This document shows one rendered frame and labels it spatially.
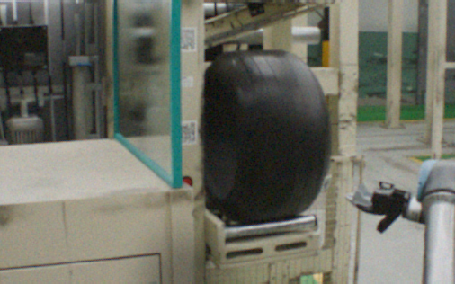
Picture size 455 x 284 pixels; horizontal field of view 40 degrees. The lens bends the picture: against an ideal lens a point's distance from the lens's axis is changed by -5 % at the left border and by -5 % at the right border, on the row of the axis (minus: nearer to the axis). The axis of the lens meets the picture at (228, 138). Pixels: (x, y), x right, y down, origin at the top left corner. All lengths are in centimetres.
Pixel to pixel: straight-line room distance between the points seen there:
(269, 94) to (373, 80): 1038
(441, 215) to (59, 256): 93
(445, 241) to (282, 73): 77
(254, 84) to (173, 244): 86
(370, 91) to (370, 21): 132
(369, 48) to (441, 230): 1068
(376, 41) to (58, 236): 1131
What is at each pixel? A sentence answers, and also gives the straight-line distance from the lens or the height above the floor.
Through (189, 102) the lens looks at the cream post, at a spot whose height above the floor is 132.
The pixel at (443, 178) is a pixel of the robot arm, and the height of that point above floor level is 118.
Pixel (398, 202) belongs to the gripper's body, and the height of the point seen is 102.
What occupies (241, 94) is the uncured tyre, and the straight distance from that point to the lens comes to 197.
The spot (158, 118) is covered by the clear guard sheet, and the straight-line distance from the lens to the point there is 127.
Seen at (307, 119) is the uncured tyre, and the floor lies 127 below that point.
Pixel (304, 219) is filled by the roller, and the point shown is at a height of 91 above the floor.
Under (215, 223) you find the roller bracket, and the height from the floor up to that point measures 95.
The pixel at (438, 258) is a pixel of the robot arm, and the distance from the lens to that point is 158.
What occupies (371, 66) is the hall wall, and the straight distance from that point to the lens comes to 1226.
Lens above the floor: 157
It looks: 10 degrees down
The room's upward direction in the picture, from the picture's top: straight up
